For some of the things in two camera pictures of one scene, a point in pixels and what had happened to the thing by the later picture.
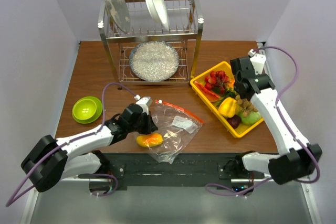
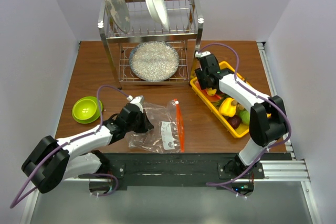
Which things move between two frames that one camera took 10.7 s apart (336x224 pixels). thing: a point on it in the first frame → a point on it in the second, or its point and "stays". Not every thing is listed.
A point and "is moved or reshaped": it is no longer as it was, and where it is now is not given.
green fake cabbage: [252, 117] stays
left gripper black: [150, 127] stays
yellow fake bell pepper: [229, 107] stays
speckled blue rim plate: [154, 61] stays
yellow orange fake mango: [148, 140] → [211, 92]
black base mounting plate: [170, 171] stays
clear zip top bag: [175, 127] is moved or reshaped
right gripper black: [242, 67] → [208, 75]
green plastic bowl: [86, 109] stays
